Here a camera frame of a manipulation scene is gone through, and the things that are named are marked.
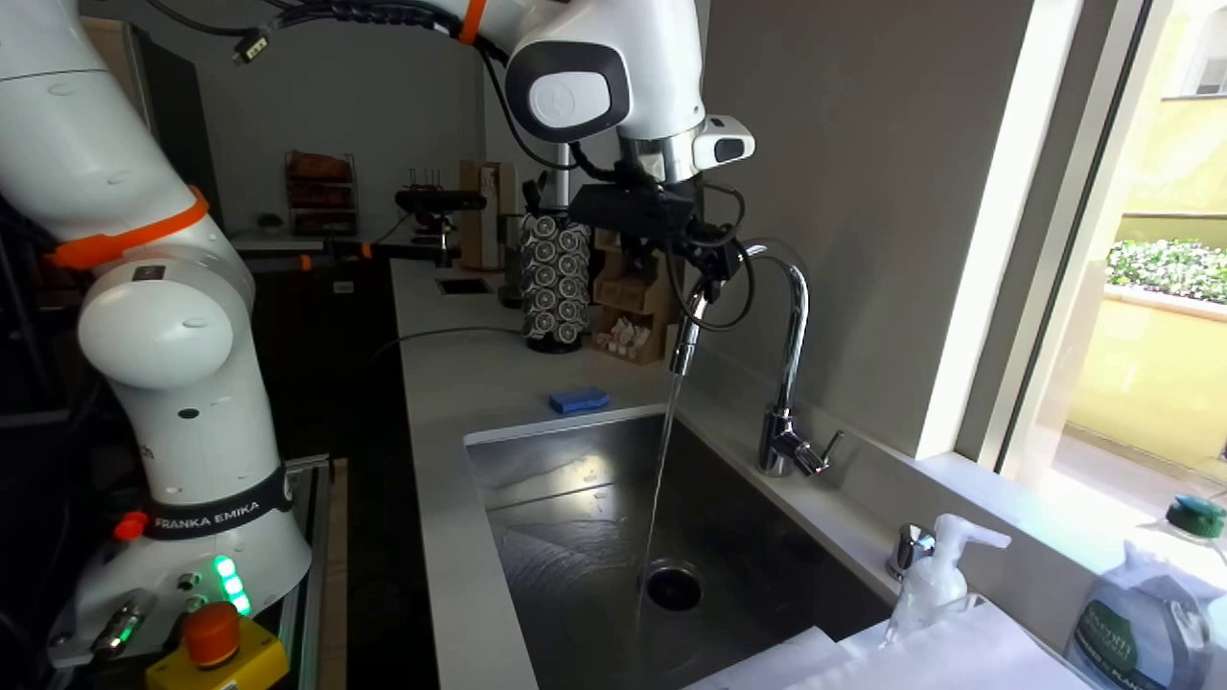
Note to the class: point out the black camera on stand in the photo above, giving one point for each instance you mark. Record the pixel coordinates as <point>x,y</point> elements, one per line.
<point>436,217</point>

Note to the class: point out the stainless steel sink basin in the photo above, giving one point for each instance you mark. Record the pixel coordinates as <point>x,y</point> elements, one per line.
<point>645,562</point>

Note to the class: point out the small chrome sink button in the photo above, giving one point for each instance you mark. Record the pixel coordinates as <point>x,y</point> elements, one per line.
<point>913,541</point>

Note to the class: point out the coffee capsule rack holder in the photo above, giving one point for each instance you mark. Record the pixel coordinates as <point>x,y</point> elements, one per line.
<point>557,282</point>

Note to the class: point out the blue sponge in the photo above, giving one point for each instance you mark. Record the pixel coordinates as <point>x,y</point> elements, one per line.
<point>584,400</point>

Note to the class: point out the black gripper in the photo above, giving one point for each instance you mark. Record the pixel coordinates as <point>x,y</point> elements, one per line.
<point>662,222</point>

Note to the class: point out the white pump soap dispenser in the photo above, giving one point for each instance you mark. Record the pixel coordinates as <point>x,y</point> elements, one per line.
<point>934,585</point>

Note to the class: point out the clear dish soap bottle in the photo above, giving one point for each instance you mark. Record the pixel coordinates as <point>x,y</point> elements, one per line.
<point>1159,619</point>

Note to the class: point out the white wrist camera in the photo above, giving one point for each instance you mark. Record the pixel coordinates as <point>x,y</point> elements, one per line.
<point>712,143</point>

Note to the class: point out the brown cardboard box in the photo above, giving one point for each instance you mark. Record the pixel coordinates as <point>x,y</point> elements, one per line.
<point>633,305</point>

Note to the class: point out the chrome gooseneck kitchen faucet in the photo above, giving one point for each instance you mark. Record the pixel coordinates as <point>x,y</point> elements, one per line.
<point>781,435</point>

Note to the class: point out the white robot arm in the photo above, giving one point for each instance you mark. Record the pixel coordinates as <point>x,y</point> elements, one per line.
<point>167,315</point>

